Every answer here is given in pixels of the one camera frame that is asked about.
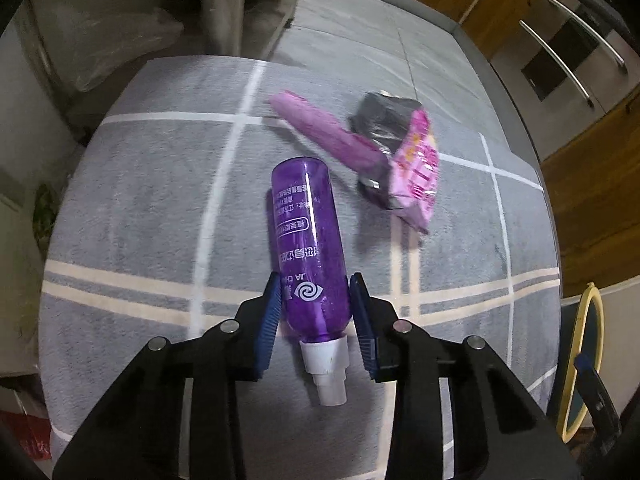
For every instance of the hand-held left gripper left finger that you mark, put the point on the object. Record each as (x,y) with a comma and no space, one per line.
(267,325)

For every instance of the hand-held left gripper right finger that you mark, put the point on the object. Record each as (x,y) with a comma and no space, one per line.
(364,330)

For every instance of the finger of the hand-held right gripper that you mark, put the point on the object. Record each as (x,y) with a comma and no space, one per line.
(600,405)

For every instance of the blue cream-rimmed waste bin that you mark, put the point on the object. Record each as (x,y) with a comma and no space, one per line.
(592,330)

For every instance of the purple spray bottle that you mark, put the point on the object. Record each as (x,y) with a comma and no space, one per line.
(305,240)

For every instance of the pink black snack packet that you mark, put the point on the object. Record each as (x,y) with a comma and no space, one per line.
(415,175)

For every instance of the grey checked blanket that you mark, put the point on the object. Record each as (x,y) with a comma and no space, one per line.
(150,200)

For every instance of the purple plastic packet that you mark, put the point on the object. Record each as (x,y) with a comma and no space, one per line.
(325,130)

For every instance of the tall wooden cabinet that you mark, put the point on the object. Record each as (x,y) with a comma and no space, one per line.
(600,200)

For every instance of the red cardboard box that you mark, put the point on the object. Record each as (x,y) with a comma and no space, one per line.
(25,435)

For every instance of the steel shelf rack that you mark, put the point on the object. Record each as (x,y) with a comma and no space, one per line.
(222,10)

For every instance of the large clear plastic bag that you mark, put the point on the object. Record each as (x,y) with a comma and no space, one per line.
(115,45)

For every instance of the stainless steel oven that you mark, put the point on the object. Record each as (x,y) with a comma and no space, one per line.
(552,67)

